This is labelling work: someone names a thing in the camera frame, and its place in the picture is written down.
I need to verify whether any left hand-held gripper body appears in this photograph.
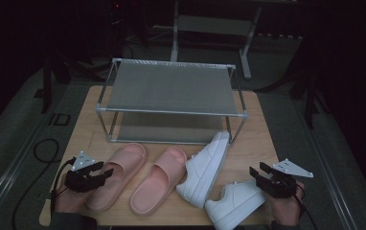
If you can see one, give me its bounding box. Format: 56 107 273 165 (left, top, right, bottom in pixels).
64 150 104 194

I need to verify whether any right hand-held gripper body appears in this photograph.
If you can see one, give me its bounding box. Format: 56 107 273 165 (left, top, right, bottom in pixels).
260 158 315 199

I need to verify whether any pink slipper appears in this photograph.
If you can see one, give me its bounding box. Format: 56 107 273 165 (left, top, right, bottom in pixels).
129 146 188 217
85 142 149 213

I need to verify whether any white sneaker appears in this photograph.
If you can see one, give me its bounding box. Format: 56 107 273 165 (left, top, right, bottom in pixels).
204 178 267 230
175 130 231 210

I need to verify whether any grey metal shoe rack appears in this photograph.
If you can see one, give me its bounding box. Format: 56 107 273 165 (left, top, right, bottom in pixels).
95 57 249 148

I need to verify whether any person's left hand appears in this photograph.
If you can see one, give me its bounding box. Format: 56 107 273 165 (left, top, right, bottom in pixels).
54 174 92 215

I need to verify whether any person's right hand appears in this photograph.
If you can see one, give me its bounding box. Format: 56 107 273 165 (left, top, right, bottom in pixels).
268 181 307 227

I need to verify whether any black tripod stand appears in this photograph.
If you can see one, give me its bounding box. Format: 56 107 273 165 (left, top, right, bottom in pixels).
33 52 106 115
253 32 332 130

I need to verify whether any dark equipment with red light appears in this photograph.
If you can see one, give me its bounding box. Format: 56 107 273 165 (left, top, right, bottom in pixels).
101 0 134 60

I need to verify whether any white metal stand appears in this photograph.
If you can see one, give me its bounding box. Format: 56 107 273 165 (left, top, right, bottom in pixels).
153 0 263 81

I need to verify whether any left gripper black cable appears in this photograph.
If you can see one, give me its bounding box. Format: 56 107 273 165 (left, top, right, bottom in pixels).
50 155 77 216

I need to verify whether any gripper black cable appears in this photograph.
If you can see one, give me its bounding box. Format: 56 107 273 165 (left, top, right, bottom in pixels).
50 155 77 216
294 183 319 230

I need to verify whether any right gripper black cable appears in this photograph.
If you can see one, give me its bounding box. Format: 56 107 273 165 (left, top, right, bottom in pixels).
294 183 319 230

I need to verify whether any black floor cable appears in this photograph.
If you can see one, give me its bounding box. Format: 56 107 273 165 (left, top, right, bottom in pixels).
11 138 61 230

